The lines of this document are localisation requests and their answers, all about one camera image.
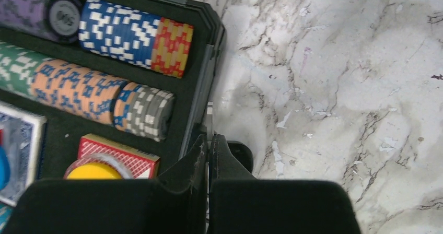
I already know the blue white chip stack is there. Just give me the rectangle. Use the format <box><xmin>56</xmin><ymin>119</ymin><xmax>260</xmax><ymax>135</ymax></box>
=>
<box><xmin>78</xmin><ymin>0</ymin><xmax>161</xmax><ymax>69</ymax></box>

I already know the blue playing card deck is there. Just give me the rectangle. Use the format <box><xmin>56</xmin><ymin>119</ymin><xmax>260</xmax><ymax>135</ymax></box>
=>
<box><xmin>1</xmin><ymin>101</ymin><xmax>48</xmax><ymax>207</ymax></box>

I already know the mixed small chip stack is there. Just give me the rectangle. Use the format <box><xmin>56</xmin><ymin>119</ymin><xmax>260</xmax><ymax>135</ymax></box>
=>
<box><xmin>113</xmin><ymin>82</ymin><xmax>176</xmax><ymax>142</ymax></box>

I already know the blue small blind button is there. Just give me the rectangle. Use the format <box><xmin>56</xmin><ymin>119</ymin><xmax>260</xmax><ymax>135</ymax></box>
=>
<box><xmin>1</xmin><ymin>146</ymin><xmax>10</xmax><ymax>190</ymax></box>

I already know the black poker set case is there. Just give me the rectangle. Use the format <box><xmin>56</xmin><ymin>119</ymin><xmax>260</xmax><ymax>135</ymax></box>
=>
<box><xmin>1</xmin><ymin>0</ymin><xmax>225</xmax><ymax>164</ymax></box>

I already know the yellow round button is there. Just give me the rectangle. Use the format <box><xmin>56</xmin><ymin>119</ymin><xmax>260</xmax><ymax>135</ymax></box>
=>
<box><xmin>66</xmin><ymin>162</ymin><xmax>123</xmax><ymax>179</ymax></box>

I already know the orange blue chip stack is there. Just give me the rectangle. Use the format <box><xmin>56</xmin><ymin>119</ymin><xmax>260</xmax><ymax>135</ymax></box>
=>
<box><xmin>31</xmin><ymin>59</ymin><xmax>130</xmax><ymax>125</ymax></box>

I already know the yellow red chip stack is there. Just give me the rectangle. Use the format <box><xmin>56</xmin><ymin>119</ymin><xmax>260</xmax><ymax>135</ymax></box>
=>
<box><xmin>151</xmin><ymin>17</ymin><xmax>194</xmax><ymax>78</ymax></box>

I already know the red playing card deck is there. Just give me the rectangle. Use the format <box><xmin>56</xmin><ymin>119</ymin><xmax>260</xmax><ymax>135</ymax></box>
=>
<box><xmin>77</xmin><ymin>133</ymin><xmax>160</xmax><ymax>179</ymax></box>

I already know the green white chip stack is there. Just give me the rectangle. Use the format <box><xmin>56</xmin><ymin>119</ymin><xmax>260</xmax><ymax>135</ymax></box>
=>
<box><xmin>1</xmin><ymin>41</ymin><xmax>52</xmax><ymax>99</ymax></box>

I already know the purple chip stack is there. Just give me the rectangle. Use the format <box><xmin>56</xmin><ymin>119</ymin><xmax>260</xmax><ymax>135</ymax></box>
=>
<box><xmin>1</xmin><ymin>0</ymin><xmax>83</xmax><ymax>44</ymax></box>

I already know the grey poker chip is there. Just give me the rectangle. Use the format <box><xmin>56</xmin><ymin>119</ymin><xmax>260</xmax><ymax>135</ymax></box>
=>
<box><xmin>205</xmin><ymin>101</ymin><xmax>214</xmax><ymax>143</ymax></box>

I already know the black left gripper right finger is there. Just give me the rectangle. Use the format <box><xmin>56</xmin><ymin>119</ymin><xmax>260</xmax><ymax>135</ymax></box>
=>
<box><xmin>209</xmin><ymin>134</ymin><xmax>360</xmax><ymax>233</ymax></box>

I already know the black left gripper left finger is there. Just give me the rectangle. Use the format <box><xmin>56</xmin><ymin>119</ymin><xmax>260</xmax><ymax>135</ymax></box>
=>
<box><xmin>3</xmin><ymin>134</ymin><xmax>207</xmax><ymax>233</ymax></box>

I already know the clear round dealer button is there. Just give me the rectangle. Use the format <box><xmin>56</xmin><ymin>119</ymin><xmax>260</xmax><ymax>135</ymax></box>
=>
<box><xmin>64</xmin><ymin>153</ymin><xmax>134</xmax><ymax>180</ymax></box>

